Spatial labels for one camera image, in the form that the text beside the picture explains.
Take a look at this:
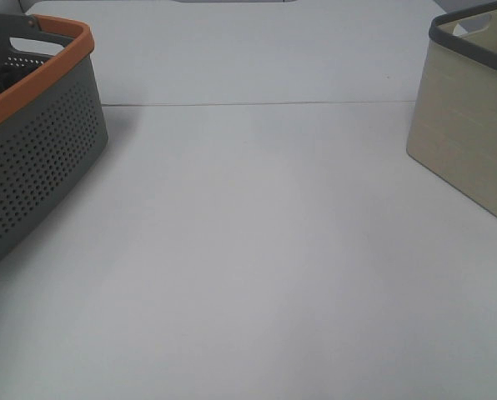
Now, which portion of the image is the grey perforated basket orange rim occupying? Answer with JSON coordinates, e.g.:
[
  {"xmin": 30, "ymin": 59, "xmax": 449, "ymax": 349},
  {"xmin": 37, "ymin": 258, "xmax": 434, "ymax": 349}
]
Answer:
[{"xmin": 0, "ymin": 12, "xmax": 108, "ymax": 261}]

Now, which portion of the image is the beige bin grey rim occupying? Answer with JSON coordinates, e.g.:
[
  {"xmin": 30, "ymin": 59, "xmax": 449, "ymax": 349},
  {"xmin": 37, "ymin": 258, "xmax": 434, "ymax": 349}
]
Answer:
[{"xmin": 406, "ymin": 1, "xmax": 497, "ymax": 217}]

